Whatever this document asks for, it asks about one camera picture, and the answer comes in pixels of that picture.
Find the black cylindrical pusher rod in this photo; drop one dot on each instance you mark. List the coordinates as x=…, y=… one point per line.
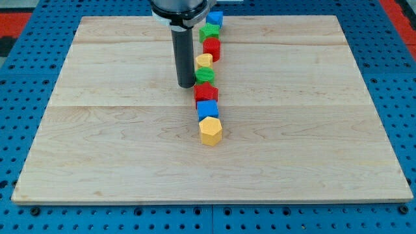
x=184, y=57

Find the yellow hexagon block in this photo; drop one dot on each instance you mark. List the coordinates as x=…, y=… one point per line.
x=210, y=131

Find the yellow rounded block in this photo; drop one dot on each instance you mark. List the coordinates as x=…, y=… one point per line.
x=204, y=60

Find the red cylinder block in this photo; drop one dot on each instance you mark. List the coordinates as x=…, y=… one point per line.
x=212, y=46

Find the green star block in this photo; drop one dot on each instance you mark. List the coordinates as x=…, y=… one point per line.
x=209, y=31

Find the green cylinder block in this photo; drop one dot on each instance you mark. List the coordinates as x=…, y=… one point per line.
x=205, y=74

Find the blue cube block far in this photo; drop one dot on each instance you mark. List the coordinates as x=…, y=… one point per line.
x=215, y=18

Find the blue cube block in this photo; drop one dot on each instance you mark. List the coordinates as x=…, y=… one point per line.
x=207, y=108
x=215, y=18

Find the red star block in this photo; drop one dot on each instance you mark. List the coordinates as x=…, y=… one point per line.
x=205, y=92

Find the blue cube block near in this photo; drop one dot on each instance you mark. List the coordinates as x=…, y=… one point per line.
x=207, y=108

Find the light wooden board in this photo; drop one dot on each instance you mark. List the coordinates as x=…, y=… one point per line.
x=296, y=122

